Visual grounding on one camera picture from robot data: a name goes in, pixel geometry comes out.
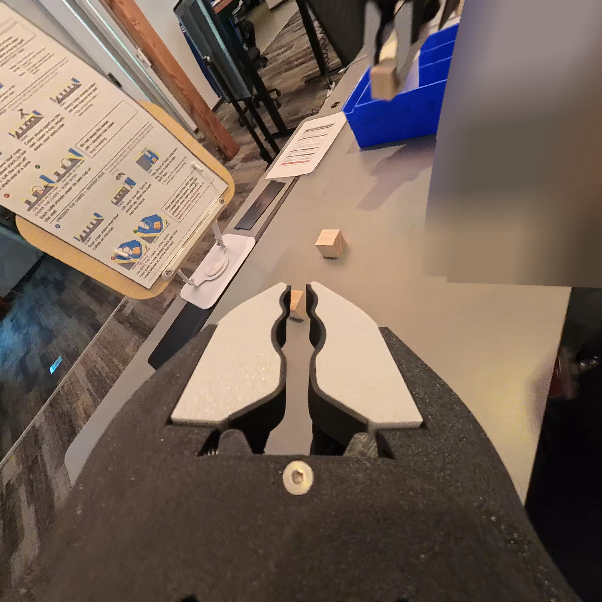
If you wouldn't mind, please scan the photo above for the black flat strip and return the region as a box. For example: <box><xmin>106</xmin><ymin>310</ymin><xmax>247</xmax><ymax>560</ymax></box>
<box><xmin>234</xmin><ymin>180</ymin><xmax>287</xmax><ymax>231</ymax></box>

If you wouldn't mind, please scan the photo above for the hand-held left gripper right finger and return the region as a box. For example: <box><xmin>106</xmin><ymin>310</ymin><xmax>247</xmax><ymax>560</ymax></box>
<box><xmin>306</xmin><ymin>281</ymin><xmax>424</xmax><ymax>431</ymax></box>

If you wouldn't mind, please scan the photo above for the wooden desk with black legs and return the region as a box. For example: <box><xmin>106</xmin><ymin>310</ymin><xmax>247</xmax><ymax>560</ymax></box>
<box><xmin>296</xmin><ymin>0</ymin><xmax>339</xmax><ymax>85</ymax></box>

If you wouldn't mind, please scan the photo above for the black office chair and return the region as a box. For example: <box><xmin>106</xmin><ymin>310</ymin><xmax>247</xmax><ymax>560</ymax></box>
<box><xmin>235</xmin><ymin>19</ymin><xmax>283</xmax><ymax>111</ymax></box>

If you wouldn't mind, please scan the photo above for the wooden post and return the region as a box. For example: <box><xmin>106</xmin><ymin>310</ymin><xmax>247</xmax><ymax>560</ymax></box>
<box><xmin>101</xmin><ymin>0</ymin><xmax>240</xmax><ymax>161</ymax></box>

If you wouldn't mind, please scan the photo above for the dark panel on black stand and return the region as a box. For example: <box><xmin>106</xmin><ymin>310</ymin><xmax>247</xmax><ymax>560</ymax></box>
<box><xmin>175</xmin><ymin>0</ymin><xmax>288</xmax><ymax>163</ymax></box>

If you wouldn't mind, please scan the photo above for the paper sheet in plastic sleeve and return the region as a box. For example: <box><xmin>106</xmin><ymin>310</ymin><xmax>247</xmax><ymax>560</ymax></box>
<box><xmin>265</xmin><ymin>111</ymin><xmax>347</xmax><ymax>179</ymax></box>

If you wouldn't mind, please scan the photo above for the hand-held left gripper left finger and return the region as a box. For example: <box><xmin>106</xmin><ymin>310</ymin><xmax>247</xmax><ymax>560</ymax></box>
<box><xmin>170</xmin><ymin>282</ymin><xmax>292</xmax><ymax>429</ymax></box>

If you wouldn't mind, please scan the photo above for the black chair back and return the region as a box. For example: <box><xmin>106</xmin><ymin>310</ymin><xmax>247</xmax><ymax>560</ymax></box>
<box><xmin>327</xmin><ymin>0</ymin><xmax>374</xmax><ymax>69</ymax></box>

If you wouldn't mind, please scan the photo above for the printed instruction sheet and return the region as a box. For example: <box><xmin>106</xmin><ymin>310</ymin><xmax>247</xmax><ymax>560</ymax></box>
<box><xmin>0</xmin><ymin>0</ymin><xmax>230</xmax><ymax>290</ymax></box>

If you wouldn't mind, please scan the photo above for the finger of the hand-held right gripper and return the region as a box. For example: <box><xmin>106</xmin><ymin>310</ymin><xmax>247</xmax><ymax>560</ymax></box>
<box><xmin>394</xmin><ymin>0</ymin><xmax>426</xmax><ymax>85</ymax></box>
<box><xmin>366</xmin><ymin>0</ymin><xmax>395</xmax><ymax>66</ymax></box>

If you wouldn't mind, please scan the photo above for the blue plastic bin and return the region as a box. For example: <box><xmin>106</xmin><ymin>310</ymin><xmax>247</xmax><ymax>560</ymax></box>
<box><xmin>342</xmin><ymin>24</ymin><xmax>459</xmax><ymax>147</ymax></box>

